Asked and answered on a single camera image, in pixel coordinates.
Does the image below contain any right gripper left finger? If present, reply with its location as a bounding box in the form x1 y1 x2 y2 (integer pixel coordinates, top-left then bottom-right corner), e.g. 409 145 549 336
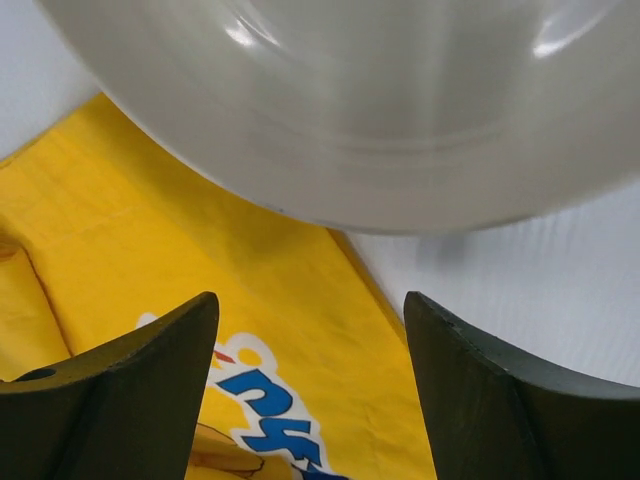
1 292 219 479

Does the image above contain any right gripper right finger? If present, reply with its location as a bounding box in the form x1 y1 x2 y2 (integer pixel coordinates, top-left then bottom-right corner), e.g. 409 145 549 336
403 292 639 479

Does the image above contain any yellow pikachu placemat cloth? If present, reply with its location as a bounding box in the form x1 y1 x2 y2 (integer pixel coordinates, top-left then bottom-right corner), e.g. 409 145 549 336
0 92 439 480

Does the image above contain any cream round plate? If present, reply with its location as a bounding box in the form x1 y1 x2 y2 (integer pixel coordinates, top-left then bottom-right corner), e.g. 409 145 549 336
40 1 639 234

